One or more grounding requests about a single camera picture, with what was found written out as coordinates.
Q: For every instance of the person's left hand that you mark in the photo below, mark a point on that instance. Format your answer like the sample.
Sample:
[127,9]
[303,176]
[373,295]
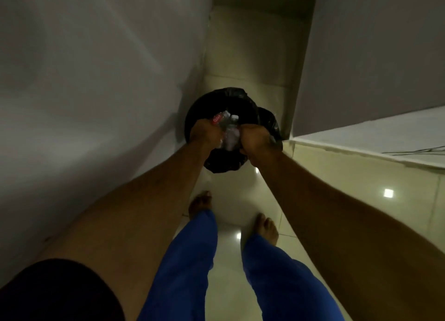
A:
[205,131]

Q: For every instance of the person's right hand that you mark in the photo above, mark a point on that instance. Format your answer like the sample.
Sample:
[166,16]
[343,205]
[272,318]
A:
[256,140]

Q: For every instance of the black garbage bag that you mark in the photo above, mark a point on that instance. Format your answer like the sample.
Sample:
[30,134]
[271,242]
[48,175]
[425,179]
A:
[222,103]

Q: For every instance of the person's right forearm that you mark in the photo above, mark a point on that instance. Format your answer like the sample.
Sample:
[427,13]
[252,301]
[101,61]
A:
[351,240]

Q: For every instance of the person's left forearm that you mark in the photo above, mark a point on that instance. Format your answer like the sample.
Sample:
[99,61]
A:
[139,220]

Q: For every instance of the clear bottle with red label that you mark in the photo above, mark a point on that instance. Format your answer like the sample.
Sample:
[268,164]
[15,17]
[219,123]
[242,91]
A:
[221,118]

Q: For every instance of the clear plastic bottle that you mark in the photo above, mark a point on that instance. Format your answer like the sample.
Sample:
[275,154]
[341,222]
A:
[232,134]

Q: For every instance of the person's left foot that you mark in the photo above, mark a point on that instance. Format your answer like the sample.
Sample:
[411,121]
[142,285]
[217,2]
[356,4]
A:
[200,203]

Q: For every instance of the person's foot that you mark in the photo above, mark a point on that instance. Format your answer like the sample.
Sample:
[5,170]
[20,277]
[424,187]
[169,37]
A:
[266,228]
[200,203]

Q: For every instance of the person's right foot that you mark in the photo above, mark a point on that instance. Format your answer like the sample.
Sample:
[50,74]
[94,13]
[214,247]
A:
[266,228]

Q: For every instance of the person's blue trousers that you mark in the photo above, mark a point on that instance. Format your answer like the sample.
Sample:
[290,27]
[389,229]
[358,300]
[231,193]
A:
[222,272]

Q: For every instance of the black shirt sleeve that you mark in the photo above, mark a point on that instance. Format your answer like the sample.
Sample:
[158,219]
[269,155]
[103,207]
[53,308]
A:
[59,291]

